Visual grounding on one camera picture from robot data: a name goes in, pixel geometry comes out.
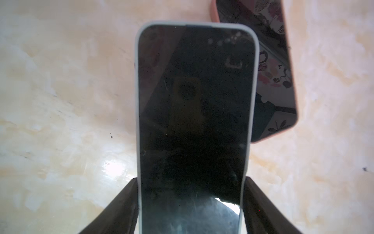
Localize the black smartphone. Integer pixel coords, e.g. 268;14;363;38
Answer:
210;0;299;143
134;21;259;234

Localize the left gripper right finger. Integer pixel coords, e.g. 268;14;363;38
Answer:
243;176;301;234

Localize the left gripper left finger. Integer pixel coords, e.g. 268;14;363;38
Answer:
81;178;138;234

